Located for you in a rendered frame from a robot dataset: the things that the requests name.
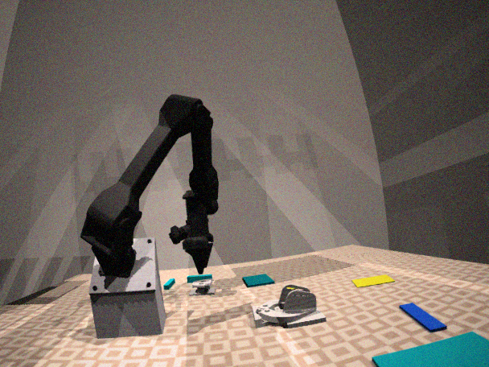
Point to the yellow flat rectangular plate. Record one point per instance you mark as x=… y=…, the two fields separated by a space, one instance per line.
x=376 y=280

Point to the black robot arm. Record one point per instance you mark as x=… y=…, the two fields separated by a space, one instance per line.
x=113 y=215

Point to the cyan curved bar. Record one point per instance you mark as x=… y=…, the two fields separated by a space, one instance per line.
x=169 y=284

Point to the teal rectangular bar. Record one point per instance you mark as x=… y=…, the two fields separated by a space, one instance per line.
x=193 y=278

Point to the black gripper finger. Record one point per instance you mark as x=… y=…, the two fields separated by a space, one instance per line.
x=199 y=257
x=209 y=251

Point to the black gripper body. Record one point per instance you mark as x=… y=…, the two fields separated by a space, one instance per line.
x=200 y=232

